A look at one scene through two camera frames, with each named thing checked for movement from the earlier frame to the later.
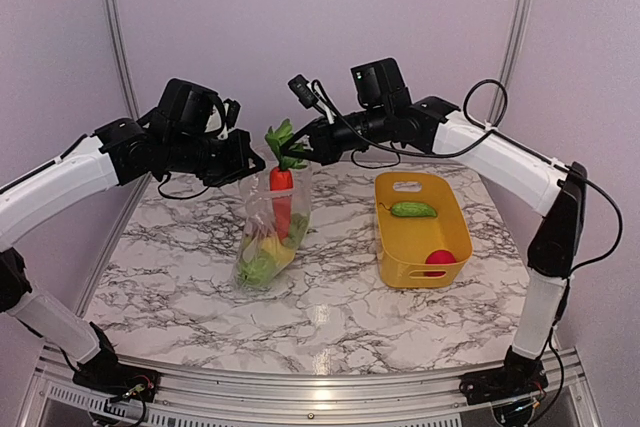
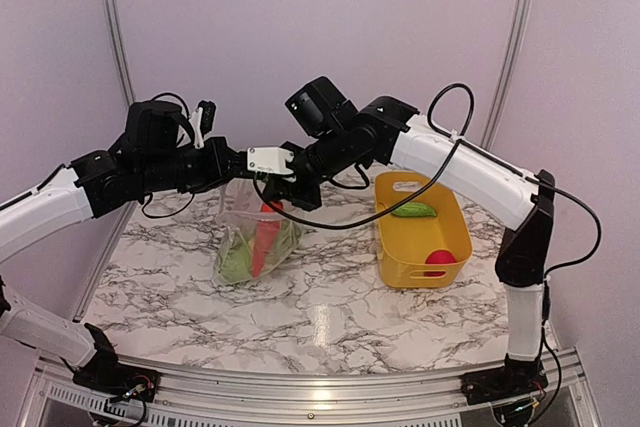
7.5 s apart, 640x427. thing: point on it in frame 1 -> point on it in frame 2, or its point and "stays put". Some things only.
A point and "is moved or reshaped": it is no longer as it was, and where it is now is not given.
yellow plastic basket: [404, 242] stays put
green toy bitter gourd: [412, 209] stays put
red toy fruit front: [439, 257] stays put
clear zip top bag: [276, 208] is moved or reshaped
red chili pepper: [281, 178] is moved or reshaped
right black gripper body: [333, 148] -> [333, 158]
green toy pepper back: [258, 270] -> [236, 266]
